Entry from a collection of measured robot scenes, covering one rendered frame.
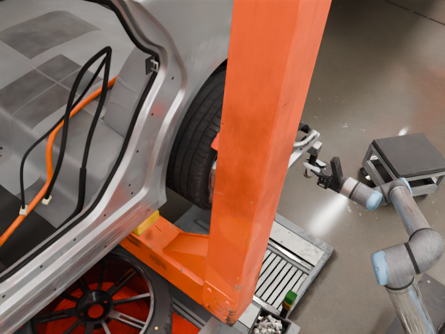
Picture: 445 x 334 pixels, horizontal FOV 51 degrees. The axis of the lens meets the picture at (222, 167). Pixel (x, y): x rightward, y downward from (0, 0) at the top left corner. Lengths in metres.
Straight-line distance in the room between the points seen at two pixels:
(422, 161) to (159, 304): 1.95
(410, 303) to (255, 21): 1.24
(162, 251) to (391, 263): 0.90
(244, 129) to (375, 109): 2.98
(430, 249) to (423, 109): 2.67
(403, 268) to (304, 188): 1.61
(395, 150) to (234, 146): 2.09
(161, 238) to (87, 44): 1.07
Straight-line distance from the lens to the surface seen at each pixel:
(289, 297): 1.97
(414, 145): 3.35
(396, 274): 1.78
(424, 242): 1.79
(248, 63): 1.10
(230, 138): 1.26
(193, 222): 2.67
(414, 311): 1.94
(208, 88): 1.99
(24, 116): 2.17
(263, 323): 2.00
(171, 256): 1.98
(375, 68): 4.66
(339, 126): 3.84
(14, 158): 2.28
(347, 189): 2.17
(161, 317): 2.06
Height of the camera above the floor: 2.35
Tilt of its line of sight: 46 degrees down
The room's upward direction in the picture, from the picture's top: 7 degrees clockwise
